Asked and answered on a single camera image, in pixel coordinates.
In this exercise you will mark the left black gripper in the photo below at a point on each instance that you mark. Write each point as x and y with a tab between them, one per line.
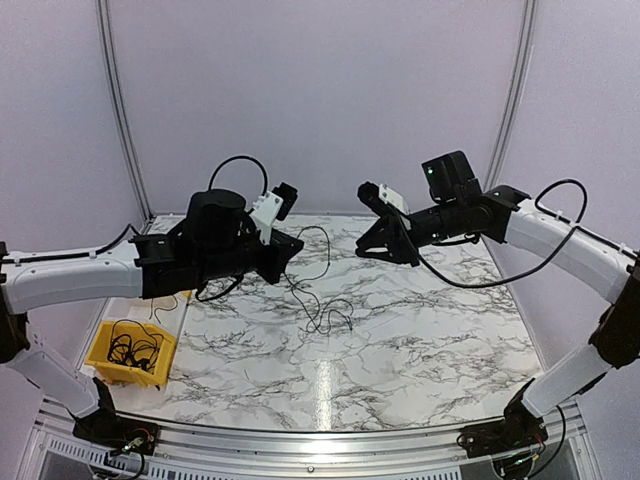
282	251

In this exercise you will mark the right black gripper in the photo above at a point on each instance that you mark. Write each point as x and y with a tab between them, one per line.
395	236

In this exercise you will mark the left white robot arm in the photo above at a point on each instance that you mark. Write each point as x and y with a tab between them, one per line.
220	237

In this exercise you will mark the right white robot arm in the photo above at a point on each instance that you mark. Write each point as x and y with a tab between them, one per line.
463	210

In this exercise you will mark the white middle bin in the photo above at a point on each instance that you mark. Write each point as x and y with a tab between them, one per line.
165	312

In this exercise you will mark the near yellow bin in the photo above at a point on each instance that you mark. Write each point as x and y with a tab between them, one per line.
129	352

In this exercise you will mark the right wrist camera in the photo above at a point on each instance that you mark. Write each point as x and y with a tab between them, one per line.
380	198

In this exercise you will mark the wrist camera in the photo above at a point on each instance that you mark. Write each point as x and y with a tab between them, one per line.
270	207
380	198

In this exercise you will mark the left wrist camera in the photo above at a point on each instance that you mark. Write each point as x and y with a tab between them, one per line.
270	207

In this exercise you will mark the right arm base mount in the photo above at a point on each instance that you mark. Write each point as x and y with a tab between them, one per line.
518	428

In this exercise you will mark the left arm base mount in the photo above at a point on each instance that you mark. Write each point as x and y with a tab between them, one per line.
107	428

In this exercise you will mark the right aluminium corner post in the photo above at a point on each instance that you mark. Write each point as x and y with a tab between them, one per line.
514	93

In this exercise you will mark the aluminium corner post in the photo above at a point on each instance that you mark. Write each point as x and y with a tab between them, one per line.
514	93
116	95

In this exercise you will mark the aluminium front rail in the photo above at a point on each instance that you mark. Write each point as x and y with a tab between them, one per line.
190	451

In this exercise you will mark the left aluminium corner post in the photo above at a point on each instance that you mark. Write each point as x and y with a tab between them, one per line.
116	95

